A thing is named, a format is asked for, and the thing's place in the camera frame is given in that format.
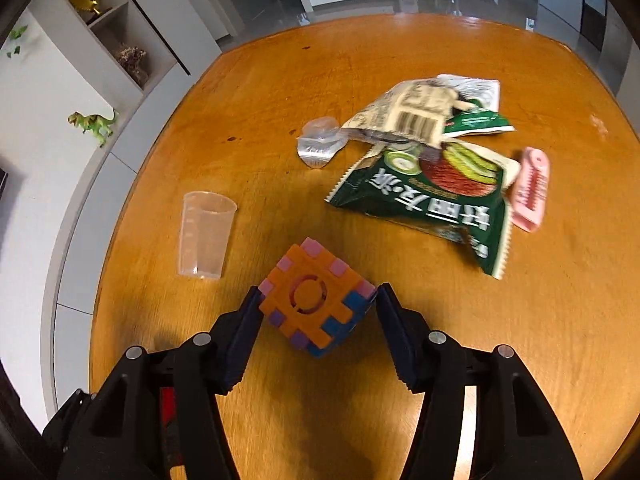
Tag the orange foam puzzle cube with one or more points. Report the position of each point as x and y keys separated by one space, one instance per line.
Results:
x=312 y=295

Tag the red object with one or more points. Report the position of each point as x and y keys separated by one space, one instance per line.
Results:
x=168 y=425

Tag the clear plastic jelly cup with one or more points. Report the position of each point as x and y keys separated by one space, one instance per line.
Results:
x=320 y=140

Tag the white low cabinet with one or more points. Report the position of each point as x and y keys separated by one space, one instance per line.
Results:
x=115 y=195

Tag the clear measuring cup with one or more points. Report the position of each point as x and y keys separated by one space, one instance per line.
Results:
x=205 y=232

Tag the white wall shelf unit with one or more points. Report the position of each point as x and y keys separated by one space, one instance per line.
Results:
x=145 y=35

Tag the pink wrapper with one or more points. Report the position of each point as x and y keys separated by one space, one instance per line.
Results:
x=531 y=190

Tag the white kitchen cabinet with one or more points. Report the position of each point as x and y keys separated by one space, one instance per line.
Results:
x=570 y=0

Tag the beige snack wrapper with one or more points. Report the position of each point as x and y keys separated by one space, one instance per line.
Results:
x=405 y=110

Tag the dried flower bunch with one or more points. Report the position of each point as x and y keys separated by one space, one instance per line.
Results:
x=132 y=62

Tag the green leaf sprig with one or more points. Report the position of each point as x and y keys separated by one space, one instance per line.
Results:
x=16 y=40

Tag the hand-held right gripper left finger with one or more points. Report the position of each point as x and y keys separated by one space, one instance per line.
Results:
x=240 y=345

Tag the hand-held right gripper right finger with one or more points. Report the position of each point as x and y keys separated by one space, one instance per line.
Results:
x=400 y=340

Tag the white and green wrapper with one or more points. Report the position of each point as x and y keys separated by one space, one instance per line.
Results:
x=477 y=110

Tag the green snack bag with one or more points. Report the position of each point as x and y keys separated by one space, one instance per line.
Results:
x=430 y=195

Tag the green dinosaur toy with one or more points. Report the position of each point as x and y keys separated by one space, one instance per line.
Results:
x=92 y=125

